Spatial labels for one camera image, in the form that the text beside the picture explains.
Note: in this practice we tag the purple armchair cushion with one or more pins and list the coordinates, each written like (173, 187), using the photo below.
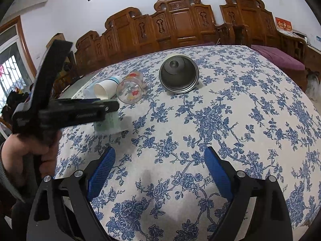
(279, 58)

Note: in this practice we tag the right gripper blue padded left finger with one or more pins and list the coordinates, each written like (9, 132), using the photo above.
(61, 209)

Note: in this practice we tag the white paper cup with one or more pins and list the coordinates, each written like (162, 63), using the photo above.
(106, 89)

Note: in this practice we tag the red sign card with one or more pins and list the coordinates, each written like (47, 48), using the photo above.
(283, 25)

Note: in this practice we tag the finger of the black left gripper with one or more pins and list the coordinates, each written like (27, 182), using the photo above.
(109, 105)

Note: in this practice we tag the person's left hand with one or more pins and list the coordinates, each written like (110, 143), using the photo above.
(16, 147)

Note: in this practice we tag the cardboard boxes stack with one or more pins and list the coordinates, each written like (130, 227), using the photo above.
(57, 36)

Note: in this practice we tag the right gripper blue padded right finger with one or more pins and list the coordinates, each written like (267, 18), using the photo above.
(270, 219)

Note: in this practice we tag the blue floral tablecloth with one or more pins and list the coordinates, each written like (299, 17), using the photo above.
(245, 108)

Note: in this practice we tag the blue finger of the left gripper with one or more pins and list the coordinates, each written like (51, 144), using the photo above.
(75, 101)

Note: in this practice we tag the carved wooden armchair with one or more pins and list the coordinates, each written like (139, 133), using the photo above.
(256, 26)

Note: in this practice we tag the clear plastic cup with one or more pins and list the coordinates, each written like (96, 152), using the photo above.
(89, 93)

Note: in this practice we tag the green yogurt cup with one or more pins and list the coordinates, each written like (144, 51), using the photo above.
(112, 124)

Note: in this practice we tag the clear printed glass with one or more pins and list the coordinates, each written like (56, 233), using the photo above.
(130, 90)

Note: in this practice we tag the white steel thermos cup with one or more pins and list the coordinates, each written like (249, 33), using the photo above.
(178, 74)

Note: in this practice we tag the carved wooden sofa bench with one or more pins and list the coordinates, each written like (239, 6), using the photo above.
(129, 34)

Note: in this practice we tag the window with metal grille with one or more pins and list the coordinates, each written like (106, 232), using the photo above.
(17, 68)

